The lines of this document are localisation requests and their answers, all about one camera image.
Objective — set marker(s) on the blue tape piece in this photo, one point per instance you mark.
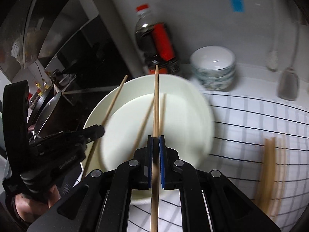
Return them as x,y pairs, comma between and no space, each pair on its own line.
237,5

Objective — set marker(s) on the floral ceramic bowl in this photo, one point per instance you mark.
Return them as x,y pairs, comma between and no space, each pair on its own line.
214,77
215,84
213,61

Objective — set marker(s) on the wooden chopstick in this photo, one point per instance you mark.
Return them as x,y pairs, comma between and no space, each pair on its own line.
162,114
267,176
279,180
141,130
155,158
104,121

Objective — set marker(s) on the black frying pan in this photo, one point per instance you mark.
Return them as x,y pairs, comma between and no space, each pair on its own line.
56,116

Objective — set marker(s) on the middle floral ceramic bowl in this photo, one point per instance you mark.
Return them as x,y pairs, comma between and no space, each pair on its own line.
214,77

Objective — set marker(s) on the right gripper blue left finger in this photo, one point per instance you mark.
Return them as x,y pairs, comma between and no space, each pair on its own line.
148,160

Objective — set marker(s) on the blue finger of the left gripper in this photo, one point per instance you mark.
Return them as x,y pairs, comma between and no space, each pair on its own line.
93,133

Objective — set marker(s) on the stainless range hood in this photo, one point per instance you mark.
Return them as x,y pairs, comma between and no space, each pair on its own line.
35,30

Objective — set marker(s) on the white black checkered cloth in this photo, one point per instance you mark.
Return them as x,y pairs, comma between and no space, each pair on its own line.
242,123

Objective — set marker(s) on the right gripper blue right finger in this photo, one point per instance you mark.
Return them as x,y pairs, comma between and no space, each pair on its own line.
164,167

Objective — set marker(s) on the bottom floral ceramic bowl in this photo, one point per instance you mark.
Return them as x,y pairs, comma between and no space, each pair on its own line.
215,84

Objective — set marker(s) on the soy sauce bottle red handle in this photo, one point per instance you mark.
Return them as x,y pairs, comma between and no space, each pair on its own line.
153,39

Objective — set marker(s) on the metal spatula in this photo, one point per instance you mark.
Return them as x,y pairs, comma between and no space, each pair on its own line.
288,87

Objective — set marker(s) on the top floral ceramic bowl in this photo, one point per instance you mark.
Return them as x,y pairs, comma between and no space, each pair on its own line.
213,61

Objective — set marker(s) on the left human hand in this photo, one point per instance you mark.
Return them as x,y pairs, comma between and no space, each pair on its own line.
29,210

